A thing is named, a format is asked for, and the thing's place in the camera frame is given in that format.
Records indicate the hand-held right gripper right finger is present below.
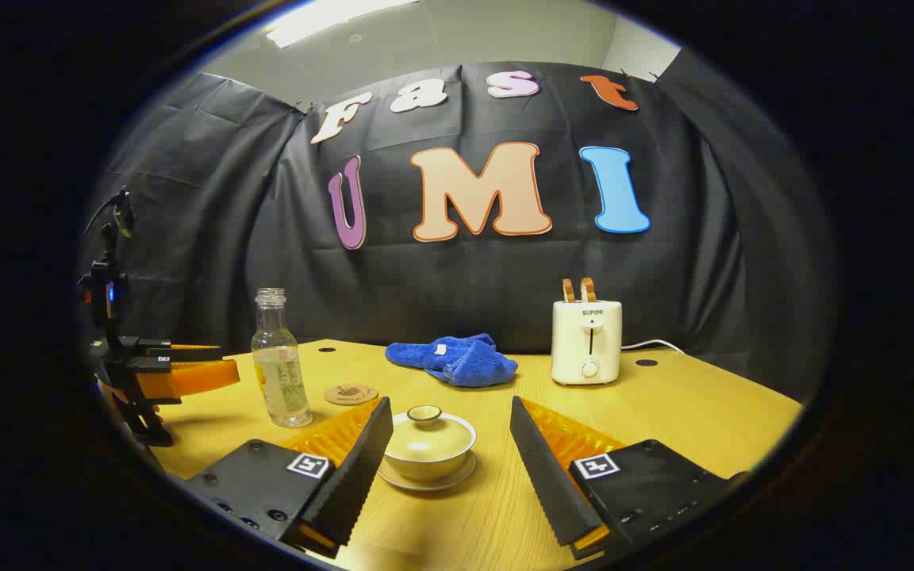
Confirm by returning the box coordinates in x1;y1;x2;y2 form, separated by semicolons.
509;395;751;560

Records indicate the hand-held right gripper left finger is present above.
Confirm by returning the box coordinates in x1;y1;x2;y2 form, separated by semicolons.
185;397;394;560

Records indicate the cream ceramic teacup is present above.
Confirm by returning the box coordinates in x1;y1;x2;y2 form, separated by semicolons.
386;444;475;481

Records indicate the round cork coaster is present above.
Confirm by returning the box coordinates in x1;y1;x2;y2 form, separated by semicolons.
324;384;379;407

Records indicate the cream teacup lid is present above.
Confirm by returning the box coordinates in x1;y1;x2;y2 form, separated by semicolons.
384;405;478;461

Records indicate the clear glass water bottle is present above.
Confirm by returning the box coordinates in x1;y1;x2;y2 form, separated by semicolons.
251;288;313;429

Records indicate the cream ceramic saucer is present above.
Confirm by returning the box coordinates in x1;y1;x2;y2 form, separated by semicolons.
378;454;478;492

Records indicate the white toaster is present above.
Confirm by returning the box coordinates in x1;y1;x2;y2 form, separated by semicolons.
551;300;624;387

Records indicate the blue towel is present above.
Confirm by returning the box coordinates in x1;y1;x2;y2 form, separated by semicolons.
385;333;519;389

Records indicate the black backdrop cloth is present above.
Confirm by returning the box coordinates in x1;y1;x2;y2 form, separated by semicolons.
80;59;835;405

